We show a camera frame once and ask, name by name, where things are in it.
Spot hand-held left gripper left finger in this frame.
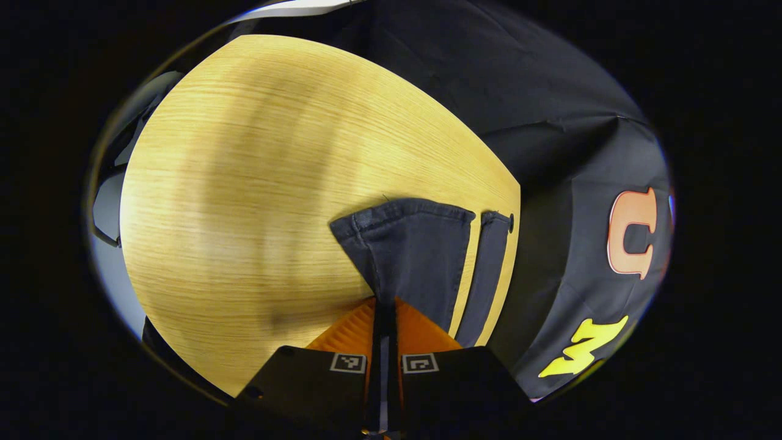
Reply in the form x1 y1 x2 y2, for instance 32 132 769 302
234 297 385 433

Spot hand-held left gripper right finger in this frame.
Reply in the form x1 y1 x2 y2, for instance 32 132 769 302
384 297 532 433

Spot black jeans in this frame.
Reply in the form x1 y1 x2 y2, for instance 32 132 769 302
329 197 513 349

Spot black backdrop cloth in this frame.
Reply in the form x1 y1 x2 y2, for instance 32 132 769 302
232 0 674 402

